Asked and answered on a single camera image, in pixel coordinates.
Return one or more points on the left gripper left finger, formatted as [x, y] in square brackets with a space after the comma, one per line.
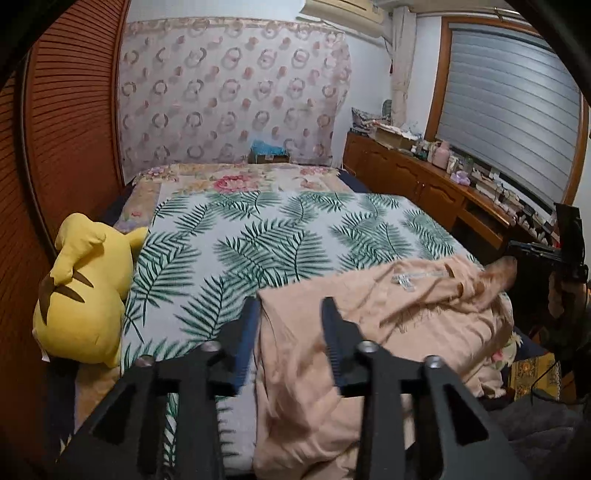
[159, 419]

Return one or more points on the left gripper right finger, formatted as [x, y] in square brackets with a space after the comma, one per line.
[419, 419]

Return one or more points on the peach printed t-shirt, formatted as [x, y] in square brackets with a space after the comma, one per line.
[414, 308]

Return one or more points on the person right hand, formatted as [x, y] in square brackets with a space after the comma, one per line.
[567, 304]

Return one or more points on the purple tissue pack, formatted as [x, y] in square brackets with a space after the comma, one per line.
[461, 177]

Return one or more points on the yellow plush toy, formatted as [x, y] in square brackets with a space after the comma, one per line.
[81, 301]

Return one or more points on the pink thermos jug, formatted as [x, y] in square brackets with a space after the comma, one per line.
[441, 155]

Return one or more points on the grey window blind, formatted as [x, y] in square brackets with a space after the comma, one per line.
[510, 103]

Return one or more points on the palm leaf print quilt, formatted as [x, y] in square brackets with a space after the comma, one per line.
[204, 254]

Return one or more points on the wooden sideboard cabinet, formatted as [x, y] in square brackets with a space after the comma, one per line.
[457, 208]

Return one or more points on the navy bed sheet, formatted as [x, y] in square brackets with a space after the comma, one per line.
[352, 182]

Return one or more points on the floral bed blanket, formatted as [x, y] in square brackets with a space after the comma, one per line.
[157, 184]

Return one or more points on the beige tied side curtain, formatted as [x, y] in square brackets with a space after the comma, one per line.
[403, 52]

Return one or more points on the cardboard box blue contents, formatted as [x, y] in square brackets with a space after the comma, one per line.
[262, 153]

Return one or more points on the brown louvered wardrobe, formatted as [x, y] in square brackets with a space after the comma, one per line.
[59, 155]

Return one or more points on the circle pattern sheer curtain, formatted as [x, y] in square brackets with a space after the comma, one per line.
[203, 90]

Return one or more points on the wall air conditioner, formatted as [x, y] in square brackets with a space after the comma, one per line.
[363, 16]

